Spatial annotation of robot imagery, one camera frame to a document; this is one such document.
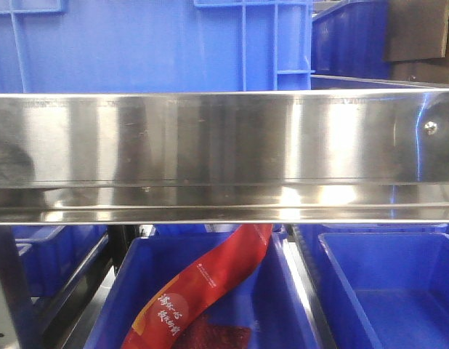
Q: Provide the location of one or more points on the blue bin lower left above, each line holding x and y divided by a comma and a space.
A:
51, 253

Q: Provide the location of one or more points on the blue bin lower right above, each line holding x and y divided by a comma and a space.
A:
386, 290

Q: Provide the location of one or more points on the brown cardboard panel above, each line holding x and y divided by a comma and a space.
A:
416, 30

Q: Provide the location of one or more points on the dark blue bin top right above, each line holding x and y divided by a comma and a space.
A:
349, 39

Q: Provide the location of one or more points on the large blue crate top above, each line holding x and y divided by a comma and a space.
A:
154, 46

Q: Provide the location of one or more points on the blue bin lower middle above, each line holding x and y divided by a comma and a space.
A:
264, 311

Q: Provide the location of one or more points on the silver screw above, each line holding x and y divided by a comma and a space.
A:
430, 127

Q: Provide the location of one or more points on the red snack bag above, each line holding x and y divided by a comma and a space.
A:
168, 313

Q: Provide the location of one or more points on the stainless steel shelf rail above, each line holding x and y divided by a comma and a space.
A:
337, 155

